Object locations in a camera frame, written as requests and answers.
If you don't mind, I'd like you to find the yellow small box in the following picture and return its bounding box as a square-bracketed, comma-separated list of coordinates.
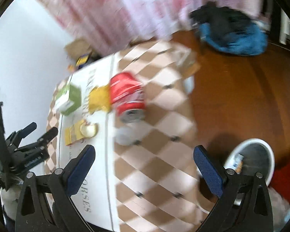
[64, 120, 86, 146]

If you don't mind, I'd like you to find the green white medicine box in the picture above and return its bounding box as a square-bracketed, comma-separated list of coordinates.
[54, 83, 82, 116]

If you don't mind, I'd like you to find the yellow snack bag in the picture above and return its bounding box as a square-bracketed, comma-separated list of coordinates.
[88, 84, 111, 114]

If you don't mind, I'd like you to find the red cola can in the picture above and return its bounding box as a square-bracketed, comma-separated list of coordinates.
[110, 72, 146, 123]

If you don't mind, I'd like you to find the white round trash bin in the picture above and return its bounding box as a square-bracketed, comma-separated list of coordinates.
[224, 138, 275, 186]

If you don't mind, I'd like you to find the checkered tablecloth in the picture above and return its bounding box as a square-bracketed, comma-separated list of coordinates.
[45, 41, 211, 231]

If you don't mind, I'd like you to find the red cloth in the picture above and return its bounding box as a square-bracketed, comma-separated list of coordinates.
[269, 161, 290, 204]

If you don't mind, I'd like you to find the blue yellow item behind table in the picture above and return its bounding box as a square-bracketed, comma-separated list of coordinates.
[75, 54, 90, 70]

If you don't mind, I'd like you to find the brown paper bag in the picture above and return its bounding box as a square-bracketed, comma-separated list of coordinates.
[64, 38, 93, 61]

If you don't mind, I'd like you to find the pink floral curtain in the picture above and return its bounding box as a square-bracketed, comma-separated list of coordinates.
[38, 0, 262, 55]

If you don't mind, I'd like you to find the blue black clothes pile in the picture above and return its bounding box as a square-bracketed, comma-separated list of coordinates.
[189, 2, 268, 56]

